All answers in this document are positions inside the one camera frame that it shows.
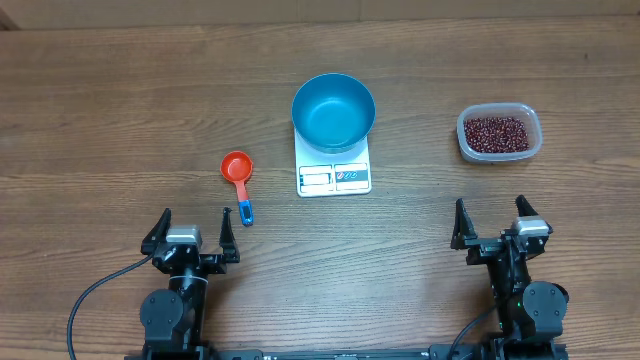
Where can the blue bowl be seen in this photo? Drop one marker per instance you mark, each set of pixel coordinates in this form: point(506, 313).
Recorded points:
point(333, 112)

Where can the white digital kitchen scale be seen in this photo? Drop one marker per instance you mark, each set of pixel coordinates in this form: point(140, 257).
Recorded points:
point(320, 174)

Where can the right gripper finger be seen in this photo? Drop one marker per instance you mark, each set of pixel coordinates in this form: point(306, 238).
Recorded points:
point(524, 207)
point(464, 234)

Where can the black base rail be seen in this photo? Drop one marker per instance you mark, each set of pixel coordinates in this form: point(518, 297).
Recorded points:
point(434, 352)

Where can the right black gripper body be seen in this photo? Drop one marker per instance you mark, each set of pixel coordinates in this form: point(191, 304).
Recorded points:
point(483, 247)

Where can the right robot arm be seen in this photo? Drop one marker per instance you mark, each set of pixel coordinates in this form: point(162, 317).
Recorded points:
point(530, 313)

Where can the red adzuki beans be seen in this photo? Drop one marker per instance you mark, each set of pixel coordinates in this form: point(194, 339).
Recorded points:
point(496, 135)

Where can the clear plastic container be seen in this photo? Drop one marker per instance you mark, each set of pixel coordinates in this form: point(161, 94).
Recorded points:
point(519, 111)

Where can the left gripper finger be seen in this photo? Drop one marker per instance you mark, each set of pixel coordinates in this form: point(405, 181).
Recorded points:
point(157, 234)
point(227, 241)

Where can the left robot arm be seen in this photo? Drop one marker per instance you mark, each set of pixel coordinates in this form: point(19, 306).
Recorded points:
point(173, 318)

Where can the red measuring scoop blue handle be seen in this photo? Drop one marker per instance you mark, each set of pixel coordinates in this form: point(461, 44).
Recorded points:
point(236, 167)

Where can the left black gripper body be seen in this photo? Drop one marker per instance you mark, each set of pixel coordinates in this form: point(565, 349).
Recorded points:
point(211, 267)

